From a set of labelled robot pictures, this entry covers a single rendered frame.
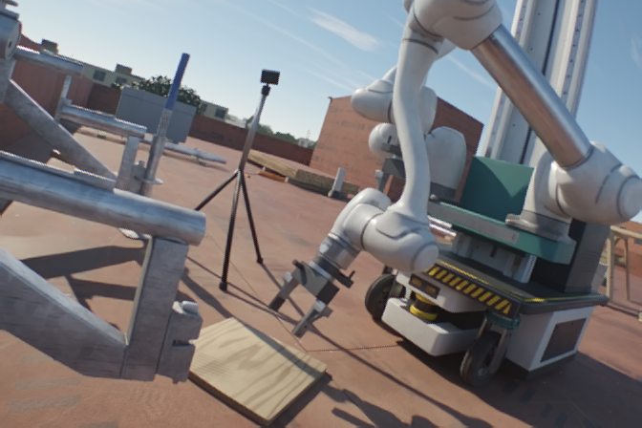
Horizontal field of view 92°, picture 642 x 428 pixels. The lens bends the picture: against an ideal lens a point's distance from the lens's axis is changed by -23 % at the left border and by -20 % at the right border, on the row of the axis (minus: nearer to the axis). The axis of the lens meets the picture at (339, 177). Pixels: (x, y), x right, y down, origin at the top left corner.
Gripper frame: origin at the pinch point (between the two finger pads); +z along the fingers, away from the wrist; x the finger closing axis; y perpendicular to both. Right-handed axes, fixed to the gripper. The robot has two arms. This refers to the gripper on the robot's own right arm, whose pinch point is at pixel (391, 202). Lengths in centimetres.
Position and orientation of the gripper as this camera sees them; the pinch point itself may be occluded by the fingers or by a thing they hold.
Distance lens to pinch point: 122.3
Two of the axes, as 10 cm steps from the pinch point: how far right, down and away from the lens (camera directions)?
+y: 7.8, 2.3, 5.8
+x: -5.5, -2.0, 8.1
